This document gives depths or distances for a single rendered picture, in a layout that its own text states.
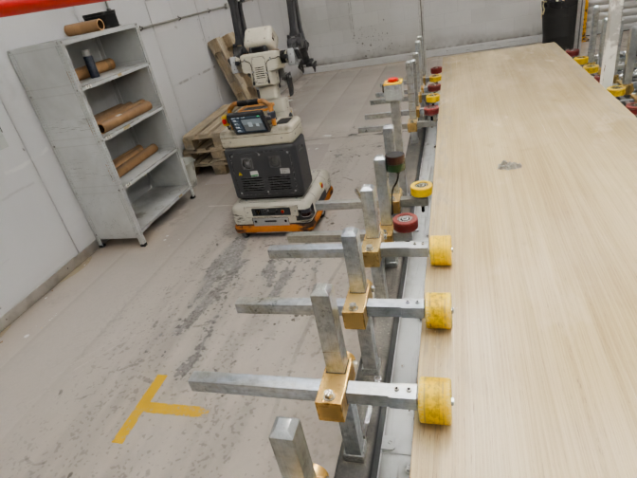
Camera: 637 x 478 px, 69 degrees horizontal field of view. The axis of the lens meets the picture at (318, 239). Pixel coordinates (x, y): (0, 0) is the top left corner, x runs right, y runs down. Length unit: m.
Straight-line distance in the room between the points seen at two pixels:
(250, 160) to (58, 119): 1.39
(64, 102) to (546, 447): 3.46
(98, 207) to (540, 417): 3.55
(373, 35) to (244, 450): 8.04
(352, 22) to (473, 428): 8.68
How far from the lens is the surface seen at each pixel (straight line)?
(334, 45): 9.38
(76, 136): 3.80
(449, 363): 1.02
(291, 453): 0.69
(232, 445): 2.16
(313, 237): 1.60
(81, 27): 4.15
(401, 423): 1.28
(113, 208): 3.92
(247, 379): 0.98
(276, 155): 3.23
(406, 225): 1.49
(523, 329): 1.10
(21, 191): 3.78
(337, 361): 0.90
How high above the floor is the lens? 1.63
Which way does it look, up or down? 29 degrees down
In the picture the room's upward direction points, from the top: 11 degrees counter-clockwise
